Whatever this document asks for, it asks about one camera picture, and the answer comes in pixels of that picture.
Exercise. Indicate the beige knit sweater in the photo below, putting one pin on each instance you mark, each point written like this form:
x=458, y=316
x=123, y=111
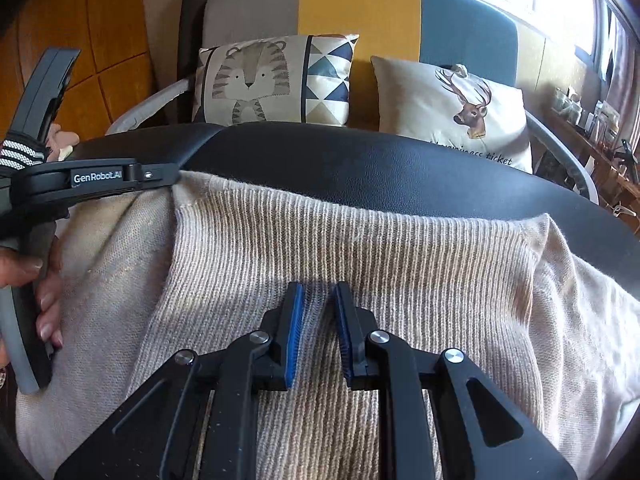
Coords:
x=198, y=264

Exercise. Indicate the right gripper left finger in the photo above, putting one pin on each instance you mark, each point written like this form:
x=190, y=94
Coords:
x=196, y=416

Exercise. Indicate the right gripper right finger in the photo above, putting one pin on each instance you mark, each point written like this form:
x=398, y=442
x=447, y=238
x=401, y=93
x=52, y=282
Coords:
x=439, y=415

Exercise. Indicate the folded pink garment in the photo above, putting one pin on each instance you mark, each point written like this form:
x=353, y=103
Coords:
x=60, y=143

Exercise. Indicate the grey yellow blue sofa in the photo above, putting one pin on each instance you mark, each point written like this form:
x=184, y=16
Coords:
x=444, y=33

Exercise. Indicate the deer print cushion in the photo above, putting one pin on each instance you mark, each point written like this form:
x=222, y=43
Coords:
x=454, y=108

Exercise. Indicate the black leather ottoman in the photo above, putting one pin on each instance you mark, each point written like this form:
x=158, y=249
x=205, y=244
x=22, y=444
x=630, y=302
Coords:
x=382, y=172

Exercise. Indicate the person's left hand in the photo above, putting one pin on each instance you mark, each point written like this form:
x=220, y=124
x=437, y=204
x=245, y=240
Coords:
x=19, y=270

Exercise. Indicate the wooden side table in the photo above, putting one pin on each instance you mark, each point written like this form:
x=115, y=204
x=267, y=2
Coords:
x=618, y=195

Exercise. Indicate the tiger print cushion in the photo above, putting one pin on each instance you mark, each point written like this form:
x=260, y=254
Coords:
x=302, y=78

